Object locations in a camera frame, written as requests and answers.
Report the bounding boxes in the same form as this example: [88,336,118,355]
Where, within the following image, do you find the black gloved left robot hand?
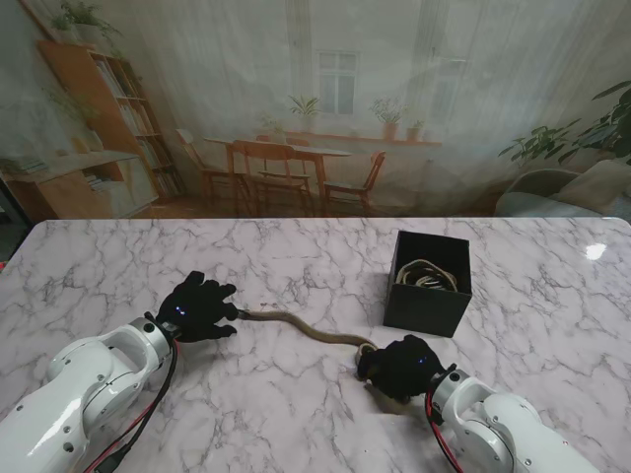
[155,270,241,344]

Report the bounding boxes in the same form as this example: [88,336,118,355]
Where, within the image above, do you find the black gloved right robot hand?
[355,334,450,405]

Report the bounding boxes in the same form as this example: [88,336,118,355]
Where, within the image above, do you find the black belt storage box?
[383,229,473,339]

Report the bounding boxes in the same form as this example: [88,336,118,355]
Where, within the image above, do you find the dark brown woven belt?
[411,269,445,290]

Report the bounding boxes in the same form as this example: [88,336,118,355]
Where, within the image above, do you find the beige woven belt double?
[237,308,413,413]
[395,258,460,293]

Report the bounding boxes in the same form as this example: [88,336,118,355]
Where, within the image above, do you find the black panel beside backdrop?
[0,174,35,272]

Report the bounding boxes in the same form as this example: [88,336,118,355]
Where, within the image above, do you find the red black right arm cables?
[426,391,467,473]

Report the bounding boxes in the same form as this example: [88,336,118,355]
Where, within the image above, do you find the red black arm cables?
[426,391,467,473]
[81,339,179,473]

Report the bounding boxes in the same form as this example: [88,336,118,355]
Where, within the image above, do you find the red black left arm cables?
[81,339,179,473]

